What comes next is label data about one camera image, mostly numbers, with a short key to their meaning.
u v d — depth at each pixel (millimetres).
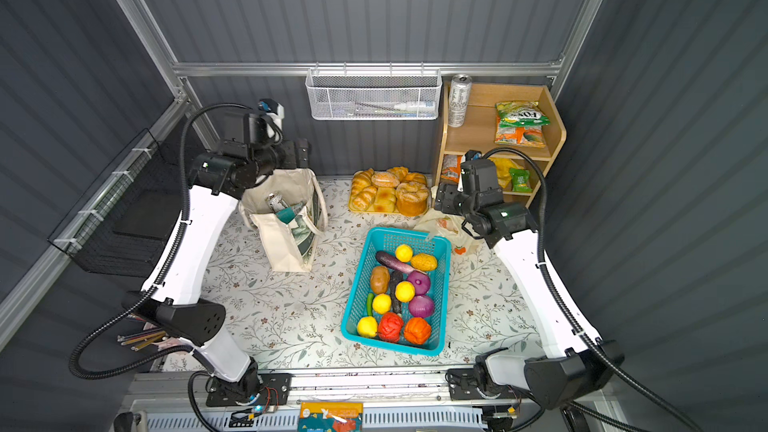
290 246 832
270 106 599
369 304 850
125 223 710
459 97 826
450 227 907
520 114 867
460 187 637
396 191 1075
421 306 806
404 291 831
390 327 768
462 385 738
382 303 841
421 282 852
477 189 518
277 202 963
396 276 892
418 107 870
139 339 693
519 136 842
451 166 963
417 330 771
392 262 936
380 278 870
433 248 929
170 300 422
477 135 888
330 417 695
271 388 724
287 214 963
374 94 1238
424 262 911
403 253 912
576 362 373
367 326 784
